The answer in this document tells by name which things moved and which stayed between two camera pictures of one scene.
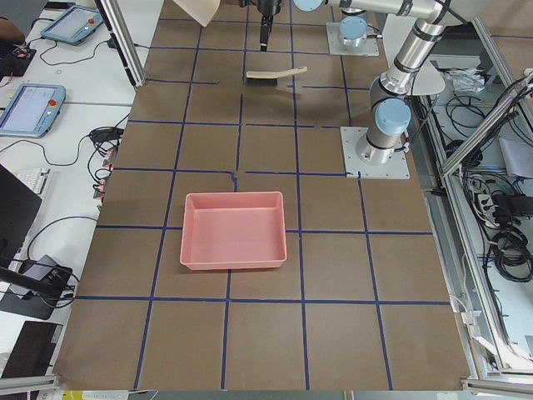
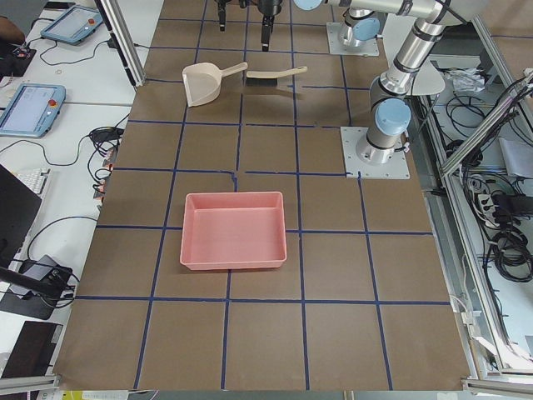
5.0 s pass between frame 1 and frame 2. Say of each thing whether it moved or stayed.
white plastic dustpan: moved
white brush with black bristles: stayed
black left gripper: stayed
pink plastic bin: stayed
